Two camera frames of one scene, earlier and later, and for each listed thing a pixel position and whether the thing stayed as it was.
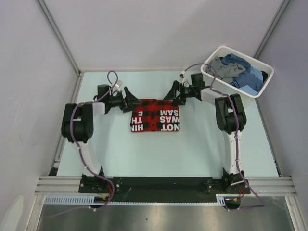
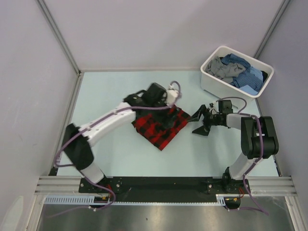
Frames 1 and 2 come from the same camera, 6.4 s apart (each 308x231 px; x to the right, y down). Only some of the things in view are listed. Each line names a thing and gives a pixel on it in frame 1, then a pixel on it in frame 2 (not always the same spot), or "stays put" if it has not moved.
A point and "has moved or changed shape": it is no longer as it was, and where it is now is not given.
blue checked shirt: (247, 77) stays put
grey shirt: (225, 72) stays put
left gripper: (129, 100) to (167, 121)
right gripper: (172, 94) to (203, 130)
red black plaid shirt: (155, 115) has moved or changed shape
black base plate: (162, 189) stays put
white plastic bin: (238, 74) stays put
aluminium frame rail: (260, 186) stays put
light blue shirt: (248, 89) stays put
